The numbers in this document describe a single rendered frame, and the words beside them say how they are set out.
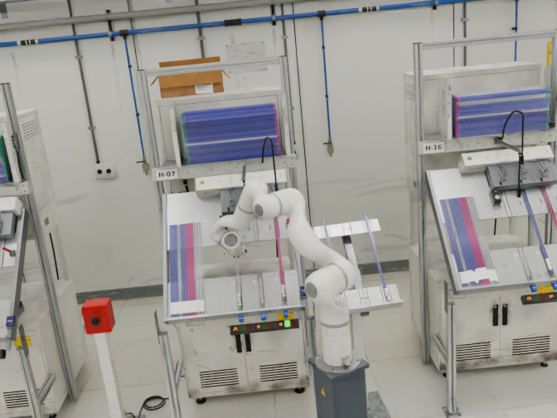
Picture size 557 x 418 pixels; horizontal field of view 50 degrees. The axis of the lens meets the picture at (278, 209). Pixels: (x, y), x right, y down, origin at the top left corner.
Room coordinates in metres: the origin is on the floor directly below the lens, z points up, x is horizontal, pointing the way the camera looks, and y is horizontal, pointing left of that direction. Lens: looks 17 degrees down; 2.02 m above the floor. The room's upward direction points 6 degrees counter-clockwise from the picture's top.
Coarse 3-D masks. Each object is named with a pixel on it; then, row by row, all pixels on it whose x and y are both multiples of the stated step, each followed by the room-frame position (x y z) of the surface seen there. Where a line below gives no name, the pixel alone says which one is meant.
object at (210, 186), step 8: (216, 176) 3.11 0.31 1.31; (224, 176) 3.11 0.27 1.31; (232, 176) 3.10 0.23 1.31; (240, 176) 3.10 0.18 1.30; (248, 176) 3.10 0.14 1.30; (256, 176) 3.09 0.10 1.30; (264, 176) 3.09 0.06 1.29; (272, 176) 3.09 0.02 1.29; (280, 176) 3.09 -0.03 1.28; (200, 184) 3.08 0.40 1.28; (208, 184) 3.08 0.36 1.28; (216, 184) 3.07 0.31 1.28; (224, 184) 3.07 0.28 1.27; (232, 184) 3.07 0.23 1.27; (240, 184) 3.06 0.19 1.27; (272, 184) 3.07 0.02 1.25; (200, 192) 3.08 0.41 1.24; (208, 192) 3.08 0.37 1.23; (216, 192) 3.09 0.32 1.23
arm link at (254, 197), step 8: (248, 184) 2.47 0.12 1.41; (256, 184) 2.43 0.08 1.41; (264, 184) 2.43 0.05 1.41; (248, 192) 2.45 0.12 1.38; (256, 192) 2.37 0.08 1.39; (264, 192) 2.40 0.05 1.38; (240, 200) 2.50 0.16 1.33; (248, 200) 2.47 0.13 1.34; (256, 200) 2.31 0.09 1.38; (264, 200) 2.30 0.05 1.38; (272, 200) 2.30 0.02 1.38; (248, 208) 2.49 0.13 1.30; (256, 208) 2.30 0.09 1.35; (264, 208) 2.28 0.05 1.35; (272, 208) 2.28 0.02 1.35; (280, 208) 2.31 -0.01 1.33; (264, 216) 2.29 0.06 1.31; (272, 216) 2.30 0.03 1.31
